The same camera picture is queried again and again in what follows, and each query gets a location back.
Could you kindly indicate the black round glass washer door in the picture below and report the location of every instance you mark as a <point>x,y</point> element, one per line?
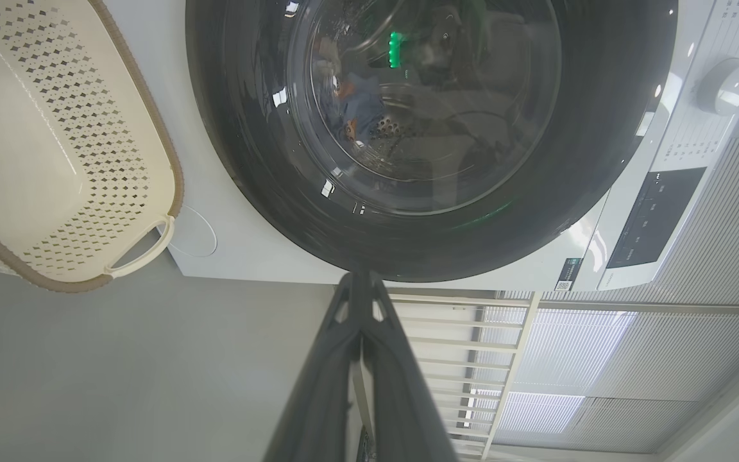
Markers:
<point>247,128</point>

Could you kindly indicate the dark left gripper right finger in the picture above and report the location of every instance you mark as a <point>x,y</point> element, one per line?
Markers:
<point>401,398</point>

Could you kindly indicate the cream perforated laundry basket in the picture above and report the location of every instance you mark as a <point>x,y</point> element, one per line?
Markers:
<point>23,160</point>

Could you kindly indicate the white metal railing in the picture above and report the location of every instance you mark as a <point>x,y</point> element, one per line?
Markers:
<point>459,299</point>

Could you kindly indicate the blue bear print garment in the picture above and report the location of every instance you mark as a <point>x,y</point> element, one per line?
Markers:
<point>360,106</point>

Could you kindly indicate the small QR code sticker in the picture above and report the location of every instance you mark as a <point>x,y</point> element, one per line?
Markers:
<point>568,274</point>

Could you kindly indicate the black control display panel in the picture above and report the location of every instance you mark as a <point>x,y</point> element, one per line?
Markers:
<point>655,218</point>

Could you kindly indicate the round white filter cover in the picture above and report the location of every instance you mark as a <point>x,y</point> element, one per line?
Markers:
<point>199,234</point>

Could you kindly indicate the white front-load washing machine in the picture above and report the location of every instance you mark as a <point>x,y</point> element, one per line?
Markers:
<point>260,256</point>

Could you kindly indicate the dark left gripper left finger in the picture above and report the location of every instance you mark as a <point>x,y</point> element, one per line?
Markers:
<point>324,398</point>

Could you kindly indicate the white round control dial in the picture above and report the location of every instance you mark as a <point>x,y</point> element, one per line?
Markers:
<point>725,86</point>

